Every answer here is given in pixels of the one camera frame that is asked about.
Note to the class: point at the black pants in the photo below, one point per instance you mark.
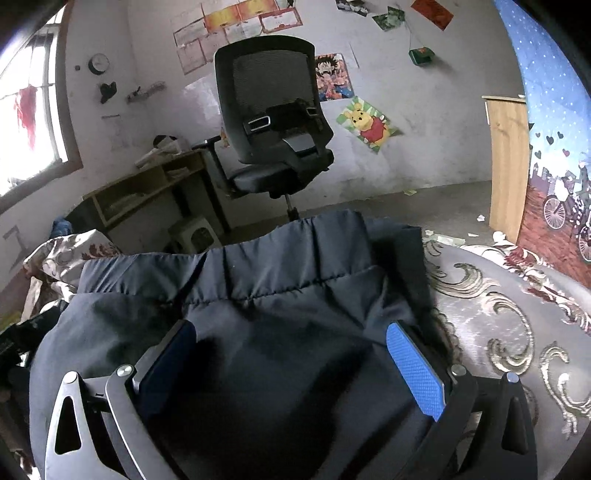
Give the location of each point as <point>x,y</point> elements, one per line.
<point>277,323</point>

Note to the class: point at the yellow bear wall poster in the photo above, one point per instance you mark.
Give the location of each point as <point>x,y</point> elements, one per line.
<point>369,124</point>

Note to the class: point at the window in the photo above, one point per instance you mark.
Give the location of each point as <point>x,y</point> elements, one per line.
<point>51,129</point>

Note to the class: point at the black wall item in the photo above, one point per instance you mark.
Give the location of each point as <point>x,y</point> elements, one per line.
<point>107,91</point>

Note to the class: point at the blue cloth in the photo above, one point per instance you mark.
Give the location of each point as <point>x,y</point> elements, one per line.
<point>60,227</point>

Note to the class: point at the white bag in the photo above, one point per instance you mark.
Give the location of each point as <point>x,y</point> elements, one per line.
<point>166,147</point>

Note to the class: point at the patterned beige blanket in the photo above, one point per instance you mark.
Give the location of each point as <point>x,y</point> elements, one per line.
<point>498,286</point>

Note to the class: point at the round wall clock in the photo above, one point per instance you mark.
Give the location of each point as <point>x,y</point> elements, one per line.
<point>99,63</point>

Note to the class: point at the blue printed curtain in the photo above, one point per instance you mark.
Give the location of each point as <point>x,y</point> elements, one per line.
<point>554,138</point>

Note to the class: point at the group of certificate wall posters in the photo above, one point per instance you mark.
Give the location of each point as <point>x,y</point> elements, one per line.
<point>194,50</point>

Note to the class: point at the red hanging cloth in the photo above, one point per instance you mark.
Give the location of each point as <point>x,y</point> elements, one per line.
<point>27,110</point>

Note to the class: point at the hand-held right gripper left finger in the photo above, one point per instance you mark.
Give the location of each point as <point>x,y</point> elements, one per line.
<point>171,364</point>

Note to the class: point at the cluster of wall photos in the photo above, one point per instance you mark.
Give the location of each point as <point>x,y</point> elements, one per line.
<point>388,18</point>

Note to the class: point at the plastic stool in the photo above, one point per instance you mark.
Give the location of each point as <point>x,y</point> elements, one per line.
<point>194,230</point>

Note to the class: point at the small green box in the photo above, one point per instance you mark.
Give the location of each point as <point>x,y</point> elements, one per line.
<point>421,55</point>

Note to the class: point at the red envelope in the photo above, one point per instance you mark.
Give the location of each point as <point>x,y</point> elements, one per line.
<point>431,13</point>

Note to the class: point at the anime wall poster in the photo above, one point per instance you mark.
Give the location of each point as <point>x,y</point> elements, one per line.
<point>332,76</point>

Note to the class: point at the black office chair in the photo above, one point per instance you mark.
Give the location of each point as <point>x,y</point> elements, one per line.
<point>263,83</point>

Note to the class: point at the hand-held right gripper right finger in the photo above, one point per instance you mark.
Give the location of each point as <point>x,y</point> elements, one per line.
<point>415,369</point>

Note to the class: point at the wooden desk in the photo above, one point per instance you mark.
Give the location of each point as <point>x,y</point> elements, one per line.
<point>138,177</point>

